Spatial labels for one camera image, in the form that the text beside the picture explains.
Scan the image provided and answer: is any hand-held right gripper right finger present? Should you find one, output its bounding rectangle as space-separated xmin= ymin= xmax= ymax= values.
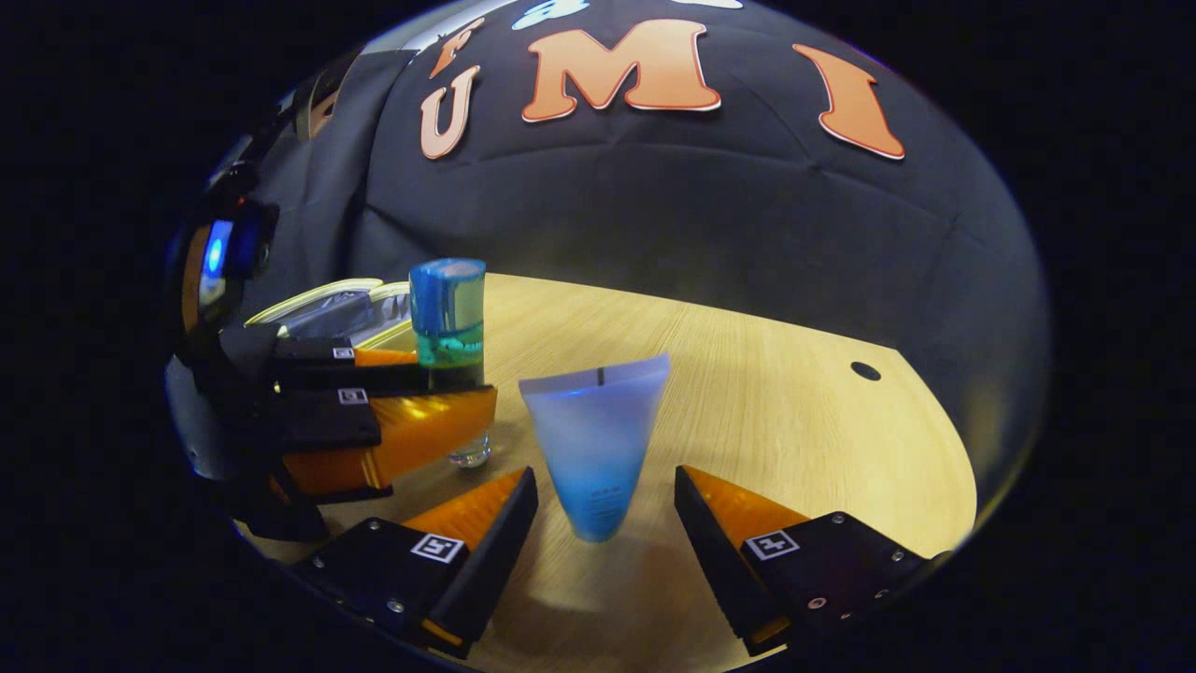
xmin=675 ymin=465 xmax=949 ymax=657

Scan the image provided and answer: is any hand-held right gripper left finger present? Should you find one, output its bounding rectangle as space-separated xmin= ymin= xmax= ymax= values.
xmin=292 ymin=467 xmax=540 ymax=660

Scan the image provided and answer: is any cream suitcase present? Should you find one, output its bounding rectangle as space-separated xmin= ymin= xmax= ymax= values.
xmin=245 ymin=278 xmax=417 ymax=356

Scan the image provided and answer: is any blue capped clear bottle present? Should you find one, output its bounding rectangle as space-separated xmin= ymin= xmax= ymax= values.
xmin=409 ymin=258 xmax=493 ymax=468

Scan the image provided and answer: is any blue squeeze tube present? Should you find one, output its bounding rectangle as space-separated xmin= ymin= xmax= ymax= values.
xmin=519 ymin=353 xmax=672 ymax=543

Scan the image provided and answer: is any black backdrop cloth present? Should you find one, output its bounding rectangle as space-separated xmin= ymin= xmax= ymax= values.
xmin=187 ymin=0 xmax=1052 ymax=487

